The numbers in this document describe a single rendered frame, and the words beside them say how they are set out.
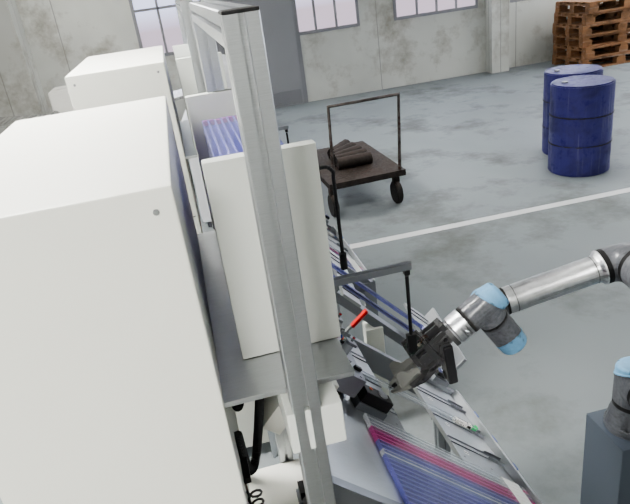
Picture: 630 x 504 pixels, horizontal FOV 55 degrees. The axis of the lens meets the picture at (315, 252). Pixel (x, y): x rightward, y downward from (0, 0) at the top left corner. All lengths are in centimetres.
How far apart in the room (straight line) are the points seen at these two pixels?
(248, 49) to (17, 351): 46
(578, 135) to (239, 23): 517
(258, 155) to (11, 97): 928
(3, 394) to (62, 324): 12
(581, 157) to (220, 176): 511
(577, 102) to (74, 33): 718
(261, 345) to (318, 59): 943
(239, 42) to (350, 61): 974
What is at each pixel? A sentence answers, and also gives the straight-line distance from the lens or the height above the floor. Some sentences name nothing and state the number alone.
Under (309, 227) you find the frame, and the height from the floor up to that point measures 159.
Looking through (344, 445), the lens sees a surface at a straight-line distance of 118.
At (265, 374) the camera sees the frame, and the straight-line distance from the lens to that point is 94.
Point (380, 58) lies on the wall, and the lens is 1055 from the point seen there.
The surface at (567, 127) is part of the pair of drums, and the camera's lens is 575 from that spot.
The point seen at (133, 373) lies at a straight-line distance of 85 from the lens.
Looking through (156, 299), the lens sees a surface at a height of 158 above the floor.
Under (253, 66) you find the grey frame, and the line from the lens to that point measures 69.
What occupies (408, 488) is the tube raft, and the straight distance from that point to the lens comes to 119.
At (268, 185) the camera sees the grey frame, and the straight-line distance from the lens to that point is 72.
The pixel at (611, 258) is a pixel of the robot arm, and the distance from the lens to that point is 176.
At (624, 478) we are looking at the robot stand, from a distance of 216.
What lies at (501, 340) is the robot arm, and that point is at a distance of 159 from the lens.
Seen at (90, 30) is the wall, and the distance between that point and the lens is 1012.
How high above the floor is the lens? 192
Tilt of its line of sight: 24 degrees down
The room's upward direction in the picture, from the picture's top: 8 degrees counter-clockwise
